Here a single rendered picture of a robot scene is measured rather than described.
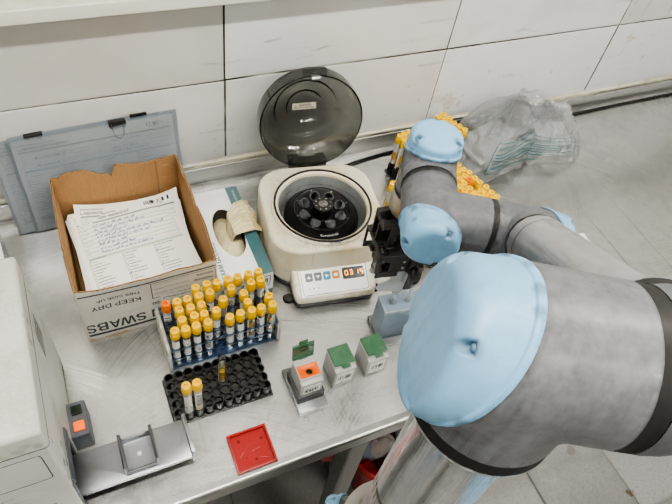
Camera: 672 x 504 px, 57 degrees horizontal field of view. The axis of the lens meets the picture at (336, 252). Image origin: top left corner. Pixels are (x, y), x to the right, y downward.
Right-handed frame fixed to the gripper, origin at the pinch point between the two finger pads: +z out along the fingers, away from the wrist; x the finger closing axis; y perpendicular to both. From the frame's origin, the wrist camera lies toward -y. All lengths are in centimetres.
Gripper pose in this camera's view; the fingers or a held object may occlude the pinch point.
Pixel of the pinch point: (398, 286)
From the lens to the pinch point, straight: 109.6
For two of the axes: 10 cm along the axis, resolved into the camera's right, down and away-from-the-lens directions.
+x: 2.6, 7.7, -5.8
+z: -1.3, 6.3, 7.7
